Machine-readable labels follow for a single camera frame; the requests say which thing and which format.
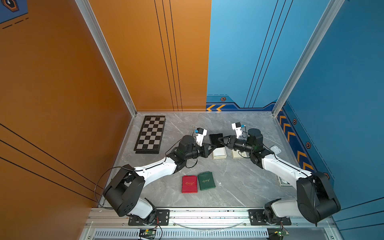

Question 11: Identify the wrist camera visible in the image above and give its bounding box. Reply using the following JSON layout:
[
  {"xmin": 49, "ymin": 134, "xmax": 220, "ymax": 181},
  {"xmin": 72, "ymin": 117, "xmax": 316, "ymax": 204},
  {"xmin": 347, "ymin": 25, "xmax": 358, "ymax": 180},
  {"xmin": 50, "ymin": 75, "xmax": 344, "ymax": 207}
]
[
  {"xmin": 232, "ymin": 122, "xmax": 246, "ymax": 139},
  {"xmin": 195, "ymin": 128, "xmax": 208, "ymax": 147}
]

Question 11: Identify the left circuit board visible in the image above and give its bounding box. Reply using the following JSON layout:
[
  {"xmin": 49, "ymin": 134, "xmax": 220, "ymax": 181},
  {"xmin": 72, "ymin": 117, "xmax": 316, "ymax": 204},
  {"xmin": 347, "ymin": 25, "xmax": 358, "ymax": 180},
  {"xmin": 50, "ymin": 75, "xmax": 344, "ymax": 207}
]
[{"xmin": 139, "ymin": 229, "xmax": 157, "ymax": 240}]

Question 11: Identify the red booklet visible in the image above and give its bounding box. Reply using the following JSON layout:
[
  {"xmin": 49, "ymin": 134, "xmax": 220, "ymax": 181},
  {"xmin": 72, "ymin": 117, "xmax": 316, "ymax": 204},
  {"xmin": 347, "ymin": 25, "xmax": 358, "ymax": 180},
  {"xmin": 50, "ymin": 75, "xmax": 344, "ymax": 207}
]
[{"xmin": 182, "ymin": 176, "xmax": 198, "ymax": 194}]

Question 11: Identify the circuit board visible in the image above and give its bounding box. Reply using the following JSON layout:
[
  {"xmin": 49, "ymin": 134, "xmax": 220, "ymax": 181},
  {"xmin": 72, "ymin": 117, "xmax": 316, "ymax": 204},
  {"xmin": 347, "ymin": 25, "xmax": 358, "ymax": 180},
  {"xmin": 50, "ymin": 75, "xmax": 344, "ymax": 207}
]
[
  {"xmin": 267, "ymin": 229, "xmax": 290, "ymax": 240},
  {"xmin": 139, "ymin": 229, "xmax": 157, "ymax": 240}
]

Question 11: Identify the clear plastic earphone case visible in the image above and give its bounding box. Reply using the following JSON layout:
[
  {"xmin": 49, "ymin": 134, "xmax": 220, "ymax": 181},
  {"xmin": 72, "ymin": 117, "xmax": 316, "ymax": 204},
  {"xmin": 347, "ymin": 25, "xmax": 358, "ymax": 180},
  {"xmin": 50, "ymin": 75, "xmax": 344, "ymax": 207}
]
[{"xmin": 270, "ymin": 146, "xmax": 282, "ymax": 155}]

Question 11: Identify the cream jewelry box base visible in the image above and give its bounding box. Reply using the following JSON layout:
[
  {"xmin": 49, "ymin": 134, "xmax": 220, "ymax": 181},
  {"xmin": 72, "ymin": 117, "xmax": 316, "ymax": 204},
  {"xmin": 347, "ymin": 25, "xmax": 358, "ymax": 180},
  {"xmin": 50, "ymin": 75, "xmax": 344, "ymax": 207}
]
[{"xmin": 232, "ymin": 150, "xmax": 249, "ymax": 159}]

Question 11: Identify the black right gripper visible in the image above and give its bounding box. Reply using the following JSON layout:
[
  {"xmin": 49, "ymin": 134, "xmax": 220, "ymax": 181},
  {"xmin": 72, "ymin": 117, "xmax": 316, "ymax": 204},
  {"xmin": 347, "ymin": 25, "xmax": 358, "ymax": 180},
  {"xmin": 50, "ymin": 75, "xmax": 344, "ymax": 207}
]
[{"xmin": 218, "ymin": 135, "xmax": 255, "ymax": 154}]

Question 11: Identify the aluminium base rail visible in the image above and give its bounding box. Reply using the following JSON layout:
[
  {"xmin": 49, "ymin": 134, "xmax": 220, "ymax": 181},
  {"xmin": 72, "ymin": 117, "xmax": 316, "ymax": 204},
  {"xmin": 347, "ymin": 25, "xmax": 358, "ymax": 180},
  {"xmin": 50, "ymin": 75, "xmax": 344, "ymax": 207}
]
[{"xmin": 81, "ymin": 207, "xmax": 338, "ymax": 238}]

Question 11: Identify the playing card deck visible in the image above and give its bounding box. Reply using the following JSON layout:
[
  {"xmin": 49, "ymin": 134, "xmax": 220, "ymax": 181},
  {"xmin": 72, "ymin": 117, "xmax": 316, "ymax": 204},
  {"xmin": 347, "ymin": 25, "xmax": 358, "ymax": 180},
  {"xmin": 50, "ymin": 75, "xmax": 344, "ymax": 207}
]
[{"xmin": 278, "ymin": 177, "xmax": 292, "ymax": 187}]

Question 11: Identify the green booklet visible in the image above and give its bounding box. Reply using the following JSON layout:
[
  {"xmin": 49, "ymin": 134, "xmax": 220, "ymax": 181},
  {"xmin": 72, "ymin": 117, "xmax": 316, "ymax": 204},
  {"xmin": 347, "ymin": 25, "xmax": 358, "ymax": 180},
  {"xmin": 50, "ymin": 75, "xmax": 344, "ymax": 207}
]
[{"xmin": 198, "ymin": 172, "xmax": 216, "ymax": 191}]

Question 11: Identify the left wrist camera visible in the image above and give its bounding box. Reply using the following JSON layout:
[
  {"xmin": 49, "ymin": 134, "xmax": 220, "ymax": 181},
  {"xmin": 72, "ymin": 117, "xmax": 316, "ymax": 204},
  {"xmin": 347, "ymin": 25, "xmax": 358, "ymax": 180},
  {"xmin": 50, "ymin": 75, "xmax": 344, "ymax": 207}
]
[{"xmin": 195, "ymin": 128, "xmax": 208, "ymax": 147}]

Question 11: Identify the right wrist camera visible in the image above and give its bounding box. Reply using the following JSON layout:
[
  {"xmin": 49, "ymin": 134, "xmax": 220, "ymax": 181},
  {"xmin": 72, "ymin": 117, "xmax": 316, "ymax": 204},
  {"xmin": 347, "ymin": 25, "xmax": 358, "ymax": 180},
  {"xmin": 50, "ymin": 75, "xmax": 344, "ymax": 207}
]
[{"xmin": 232, "ymin": 122, "xmax": 246, "ymax": 139}]

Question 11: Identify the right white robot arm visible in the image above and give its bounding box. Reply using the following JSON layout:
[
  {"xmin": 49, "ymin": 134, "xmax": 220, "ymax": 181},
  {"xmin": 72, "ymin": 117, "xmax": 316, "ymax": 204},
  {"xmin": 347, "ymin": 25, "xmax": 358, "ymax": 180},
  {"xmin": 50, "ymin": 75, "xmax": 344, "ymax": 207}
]
[{"xmin": 218, "ymin": 129, "xmax": 342, "ymax": 225}]

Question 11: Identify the aluminium corner post right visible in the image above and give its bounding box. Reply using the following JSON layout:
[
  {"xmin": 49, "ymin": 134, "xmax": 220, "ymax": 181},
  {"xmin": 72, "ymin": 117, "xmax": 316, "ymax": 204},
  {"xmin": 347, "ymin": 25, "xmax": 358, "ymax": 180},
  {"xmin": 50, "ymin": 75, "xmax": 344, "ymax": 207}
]
[{"xmin": 272, "ymin": 0, "xmax": 345, "ymax": 117}]

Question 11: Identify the aluminium corner post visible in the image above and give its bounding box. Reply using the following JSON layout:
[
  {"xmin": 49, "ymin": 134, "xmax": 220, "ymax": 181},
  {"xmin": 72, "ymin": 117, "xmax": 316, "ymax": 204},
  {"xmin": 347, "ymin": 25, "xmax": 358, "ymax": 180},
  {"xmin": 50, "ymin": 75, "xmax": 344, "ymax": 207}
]
[
  {"xmin": 75, "ymin": 0, "xmax": 137, "ymax": 117},
  {"xmin": 272, "ymin": 0, "xmax": 345, "ymax": 117}
]

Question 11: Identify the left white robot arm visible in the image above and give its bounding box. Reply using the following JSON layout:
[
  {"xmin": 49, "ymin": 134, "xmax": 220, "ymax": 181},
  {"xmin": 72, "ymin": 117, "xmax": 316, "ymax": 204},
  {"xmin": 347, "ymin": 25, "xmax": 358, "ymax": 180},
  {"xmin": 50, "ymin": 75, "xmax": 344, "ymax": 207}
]
[{"xmin": 103, "ymin": 135, "xmax": 217, "ymax": 223}]

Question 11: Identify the aluminium corner post left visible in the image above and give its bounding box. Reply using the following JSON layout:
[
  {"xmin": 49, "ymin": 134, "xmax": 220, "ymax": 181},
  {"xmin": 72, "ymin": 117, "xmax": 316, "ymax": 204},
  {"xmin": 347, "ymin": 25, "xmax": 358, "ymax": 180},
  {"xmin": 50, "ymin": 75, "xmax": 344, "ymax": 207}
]
[{"xmin": 75, "ymin": 0, "xmax": 137, "ymax": 117}]

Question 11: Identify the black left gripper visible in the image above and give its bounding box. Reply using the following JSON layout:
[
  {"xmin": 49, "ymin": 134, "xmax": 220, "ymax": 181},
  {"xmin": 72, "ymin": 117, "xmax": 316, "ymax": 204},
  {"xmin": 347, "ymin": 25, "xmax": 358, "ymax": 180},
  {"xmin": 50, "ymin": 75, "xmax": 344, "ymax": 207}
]
[{"xmin": 184, "ymin": 142, "xmax": 217, "ymax": 162}]

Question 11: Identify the black white chessboard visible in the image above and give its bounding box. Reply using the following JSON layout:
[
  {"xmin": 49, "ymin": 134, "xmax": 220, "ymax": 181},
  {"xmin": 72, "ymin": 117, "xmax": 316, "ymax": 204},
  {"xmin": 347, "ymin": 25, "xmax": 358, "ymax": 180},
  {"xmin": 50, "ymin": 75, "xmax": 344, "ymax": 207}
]
[{"xmin": 134, "ymin": 116, "xmax": 166, "ymax": 154}]

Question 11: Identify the right circuit board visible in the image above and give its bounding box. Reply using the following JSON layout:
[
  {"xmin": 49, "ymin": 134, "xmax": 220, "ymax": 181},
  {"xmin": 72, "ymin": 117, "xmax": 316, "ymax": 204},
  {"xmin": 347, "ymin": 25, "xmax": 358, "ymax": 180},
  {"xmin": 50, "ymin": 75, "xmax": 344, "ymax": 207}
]
[{"xmin": 267, "ymin": 229, "xmax": 290, "ymax": 240}]

